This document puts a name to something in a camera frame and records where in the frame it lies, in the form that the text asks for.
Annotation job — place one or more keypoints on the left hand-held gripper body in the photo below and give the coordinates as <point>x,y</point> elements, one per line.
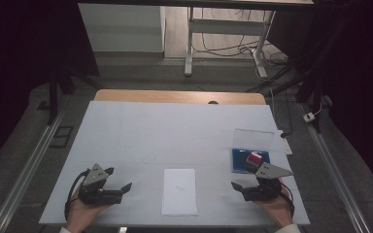
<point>95,194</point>

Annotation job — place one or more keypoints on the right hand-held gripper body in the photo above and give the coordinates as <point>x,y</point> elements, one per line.
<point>267,189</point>

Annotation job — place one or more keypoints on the red stamp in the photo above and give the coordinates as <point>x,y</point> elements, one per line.
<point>255,158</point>

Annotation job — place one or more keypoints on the blue ink pad box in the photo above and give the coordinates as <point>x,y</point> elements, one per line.
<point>239,160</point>

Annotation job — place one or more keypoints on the person's right hand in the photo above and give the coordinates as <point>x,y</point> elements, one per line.
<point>277,210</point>

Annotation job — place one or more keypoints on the person's left hand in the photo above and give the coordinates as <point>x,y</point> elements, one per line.
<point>77,215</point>

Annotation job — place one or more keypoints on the white paper sheet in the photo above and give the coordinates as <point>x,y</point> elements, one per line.
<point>179,194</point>

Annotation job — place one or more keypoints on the black floor outlet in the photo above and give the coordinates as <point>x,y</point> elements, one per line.
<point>61,136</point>

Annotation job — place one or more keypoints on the white table mat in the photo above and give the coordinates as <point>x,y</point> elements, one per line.
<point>162,136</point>

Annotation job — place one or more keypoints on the wooden table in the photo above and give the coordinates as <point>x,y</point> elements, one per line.
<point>162,96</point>

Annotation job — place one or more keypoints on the black stand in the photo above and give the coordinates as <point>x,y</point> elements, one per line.
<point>307,81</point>
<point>53,93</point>

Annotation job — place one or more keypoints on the white cabinet panel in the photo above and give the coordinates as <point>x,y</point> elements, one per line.
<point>119,29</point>

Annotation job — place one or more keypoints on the dark curtain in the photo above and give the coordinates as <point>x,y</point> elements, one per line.
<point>19,48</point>
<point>359,64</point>

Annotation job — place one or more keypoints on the metal floor rail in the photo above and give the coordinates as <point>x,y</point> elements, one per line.
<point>333,174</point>
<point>29,168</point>

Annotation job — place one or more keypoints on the white desk frame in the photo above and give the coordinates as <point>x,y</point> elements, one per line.
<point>226,27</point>

